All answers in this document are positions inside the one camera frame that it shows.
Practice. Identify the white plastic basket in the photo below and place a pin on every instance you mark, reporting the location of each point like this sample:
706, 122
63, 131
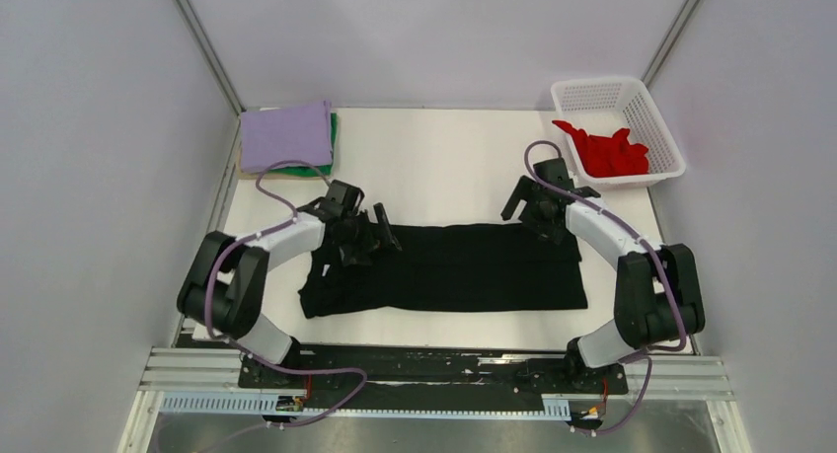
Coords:
603, 106

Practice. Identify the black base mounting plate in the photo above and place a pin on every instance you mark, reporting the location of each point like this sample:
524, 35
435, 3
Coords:
434, 378

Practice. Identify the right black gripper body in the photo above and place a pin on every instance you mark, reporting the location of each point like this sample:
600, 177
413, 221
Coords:
534, 214

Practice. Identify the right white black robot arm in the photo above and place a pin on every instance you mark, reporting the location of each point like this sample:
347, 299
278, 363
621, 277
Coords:
657, 290

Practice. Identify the red t shirt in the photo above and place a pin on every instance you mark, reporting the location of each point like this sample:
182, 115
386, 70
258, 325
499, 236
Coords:
607, 156

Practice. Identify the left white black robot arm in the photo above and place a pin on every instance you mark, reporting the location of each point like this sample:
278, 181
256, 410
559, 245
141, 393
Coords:
224, 288

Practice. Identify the folded purple t shirt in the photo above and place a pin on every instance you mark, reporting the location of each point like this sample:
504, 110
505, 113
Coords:
296, 133

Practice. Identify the black t shirt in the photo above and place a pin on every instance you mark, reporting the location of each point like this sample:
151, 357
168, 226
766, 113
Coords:
462, 268

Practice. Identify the folded green t shirt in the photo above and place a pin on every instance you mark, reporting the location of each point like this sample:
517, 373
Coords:
309, 172

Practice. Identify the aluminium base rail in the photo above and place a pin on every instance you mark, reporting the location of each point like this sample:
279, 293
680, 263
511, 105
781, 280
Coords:
204, 380

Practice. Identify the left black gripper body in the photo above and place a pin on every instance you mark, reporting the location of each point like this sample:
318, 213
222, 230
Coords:
357, 236

